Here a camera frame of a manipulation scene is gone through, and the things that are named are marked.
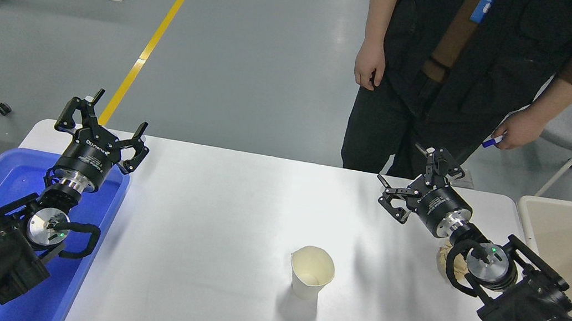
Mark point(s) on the white marker with blue cap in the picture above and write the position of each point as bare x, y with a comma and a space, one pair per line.
490, 143

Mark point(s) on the white paper cup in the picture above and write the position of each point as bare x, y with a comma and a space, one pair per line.
310, 284

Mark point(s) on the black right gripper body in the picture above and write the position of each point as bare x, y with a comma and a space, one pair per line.
439, 207

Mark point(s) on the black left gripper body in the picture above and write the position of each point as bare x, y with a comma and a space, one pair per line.
87, 160

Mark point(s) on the person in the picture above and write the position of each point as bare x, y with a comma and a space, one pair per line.
502, 56

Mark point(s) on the blue plastic tray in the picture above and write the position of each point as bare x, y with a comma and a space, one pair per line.
84, 244

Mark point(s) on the crumpled tan paper ball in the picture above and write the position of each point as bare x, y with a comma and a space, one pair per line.
442, 262

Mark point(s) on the person's left hand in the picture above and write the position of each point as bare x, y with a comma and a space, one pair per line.
520, 129

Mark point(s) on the person's right hand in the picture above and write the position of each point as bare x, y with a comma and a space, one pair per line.
371, 66

